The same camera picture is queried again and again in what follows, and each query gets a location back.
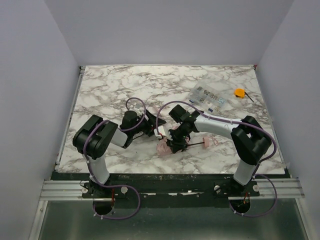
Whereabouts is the pink folding umbrella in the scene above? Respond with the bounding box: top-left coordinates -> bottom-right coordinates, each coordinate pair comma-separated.
156,136 -> 219,156

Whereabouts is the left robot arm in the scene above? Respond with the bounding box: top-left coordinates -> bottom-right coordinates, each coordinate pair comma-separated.
72,110 -> 166,199

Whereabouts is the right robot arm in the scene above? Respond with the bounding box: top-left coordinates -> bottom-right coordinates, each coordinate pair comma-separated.
165,104 -> 272,187

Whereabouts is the white tissue packet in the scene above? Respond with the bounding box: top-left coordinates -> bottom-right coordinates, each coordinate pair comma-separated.
187,83 -> 228,114

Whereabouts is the orange tape measure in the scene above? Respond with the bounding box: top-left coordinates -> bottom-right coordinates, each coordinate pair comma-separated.
234,88 -> 246,99

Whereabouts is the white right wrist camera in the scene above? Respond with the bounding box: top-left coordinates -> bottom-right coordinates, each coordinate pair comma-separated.
154,125 -> 170,139

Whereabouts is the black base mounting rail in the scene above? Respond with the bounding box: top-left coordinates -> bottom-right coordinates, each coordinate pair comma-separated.
82,173 -> 260,209

